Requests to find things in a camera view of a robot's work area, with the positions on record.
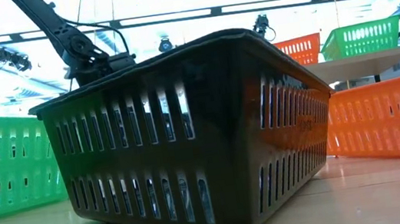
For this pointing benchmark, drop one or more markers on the wooden shelf with black legs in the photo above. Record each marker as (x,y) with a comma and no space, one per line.
(360,65)

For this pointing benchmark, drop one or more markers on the orange plastic basket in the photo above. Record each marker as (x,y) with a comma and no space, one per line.
(302,52)
(390,118)

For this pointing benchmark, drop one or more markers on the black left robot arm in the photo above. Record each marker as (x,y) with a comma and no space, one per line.
(57,28)

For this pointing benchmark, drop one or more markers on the round black ceiling camera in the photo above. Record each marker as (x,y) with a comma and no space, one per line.
(165,45)

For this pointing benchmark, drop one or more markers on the black ceiling camera cluster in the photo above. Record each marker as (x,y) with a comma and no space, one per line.
(15,59)

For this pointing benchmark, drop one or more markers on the black plastic basket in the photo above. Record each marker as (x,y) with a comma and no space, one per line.
(206,126)

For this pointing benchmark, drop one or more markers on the long ceiling light strip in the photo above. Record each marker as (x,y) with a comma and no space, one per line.
(215,10)

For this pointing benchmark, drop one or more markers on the green plastic basket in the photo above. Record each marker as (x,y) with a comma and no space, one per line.
(6,172)
(363,42)

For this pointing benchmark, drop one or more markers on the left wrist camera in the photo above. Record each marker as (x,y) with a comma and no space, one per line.
(121,61)

